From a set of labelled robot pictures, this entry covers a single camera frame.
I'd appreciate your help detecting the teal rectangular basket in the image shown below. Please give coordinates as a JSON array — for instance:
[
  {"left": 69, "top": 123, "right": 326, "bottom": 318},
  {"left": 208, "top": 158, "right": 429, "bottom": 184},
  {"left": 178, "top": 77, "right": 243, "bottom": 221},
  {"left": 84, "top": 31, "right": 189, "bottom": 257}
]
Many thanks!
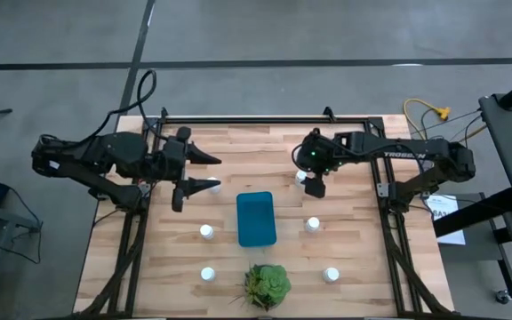
[{"left": 236, "top": 190, "right": 278, "bottom": 249}]

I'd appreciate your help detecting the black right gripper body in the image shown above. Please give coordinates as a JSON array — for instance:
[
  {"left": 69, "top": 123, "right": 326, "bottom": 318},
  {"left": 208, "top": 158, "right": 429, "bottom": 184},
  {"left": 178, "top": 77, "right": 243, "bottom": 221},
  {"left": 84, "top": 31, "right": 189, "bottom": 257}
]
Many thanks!
[{"left": 303, "top": 175, "right": 327, "bottom": 199}]

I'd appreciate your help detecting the black metal side stand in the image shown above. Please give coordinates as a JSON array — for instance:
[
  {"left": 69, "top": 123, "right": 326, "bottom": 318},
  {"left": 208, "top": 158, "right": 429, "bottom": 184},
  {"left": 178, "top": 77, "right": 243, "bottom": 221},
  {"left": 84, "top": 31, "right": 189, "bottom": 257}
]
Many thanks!
[{"left": 0, "top": 202, "right": 44, "bottom": 320}]

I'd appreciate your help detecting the green succulent in grey pot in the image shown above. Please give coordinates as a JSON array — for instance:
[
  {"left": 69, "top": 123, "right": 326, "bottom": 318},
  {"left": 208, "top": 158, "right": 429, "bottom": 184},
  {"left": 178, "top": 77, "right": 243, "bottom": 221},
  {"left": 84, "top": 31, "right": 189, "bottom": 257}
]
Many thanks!
[{"left": 231, "top": 262, "right": 292, "bottom": 312}]

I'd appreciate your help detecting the white paper sheet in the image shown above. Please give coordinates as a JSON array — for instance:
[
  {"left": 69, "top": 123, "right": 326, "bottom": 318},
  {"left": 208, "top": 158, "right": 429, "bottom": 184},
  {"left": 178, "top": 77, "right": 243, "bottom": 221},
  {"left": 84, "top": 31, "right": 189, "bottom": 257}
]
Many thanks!
[{"left": 424, "top": 194, "right": 467, "bottom": 246}]

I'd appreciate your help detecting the yellow extension cable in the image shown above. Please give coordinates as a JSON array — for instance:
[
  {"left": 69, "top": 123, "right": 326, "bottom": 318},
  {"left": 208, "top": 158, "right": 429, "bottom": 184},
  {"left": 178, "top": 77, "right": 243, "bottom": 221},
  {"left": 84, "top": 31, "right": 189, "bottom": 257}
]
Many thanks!
[{"left": 403, "top": 98, "right": 452, "bottom": 130}]

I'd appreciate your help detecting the black equipment cart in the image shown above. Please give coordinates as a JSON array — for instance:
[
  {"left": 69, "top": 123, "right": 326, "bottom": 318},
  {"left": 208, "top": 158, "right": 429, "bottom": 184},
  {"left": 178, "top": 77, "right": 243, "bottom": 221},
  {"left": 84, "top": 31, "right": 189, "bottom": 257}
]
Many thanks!
[{"left": 433, "top": 68, "right": 512, "bottom": 308}]

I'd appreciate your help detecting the black aluminium table frame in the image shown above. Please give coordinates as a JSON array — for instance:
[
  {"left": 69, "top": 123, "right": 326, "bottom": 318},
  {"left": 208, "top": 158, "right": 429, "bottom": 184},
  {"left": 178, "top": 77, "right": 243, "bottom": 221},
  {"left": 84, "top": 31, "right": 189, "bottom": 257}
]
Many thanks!
[{"left": 73, "top": 106, "right": 452, "bottom": 320}]

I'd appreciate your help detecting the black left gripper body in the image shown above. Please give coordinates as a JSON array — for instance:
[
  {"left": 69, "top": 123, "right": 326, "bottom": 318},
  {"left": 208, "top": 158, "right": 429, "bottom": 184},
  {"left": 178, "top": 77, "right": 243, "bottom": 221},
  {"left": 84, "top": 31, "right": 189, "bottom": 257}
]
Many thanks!
[{"left": 162, "top": 126, "right": 194, "bottom": 213}]

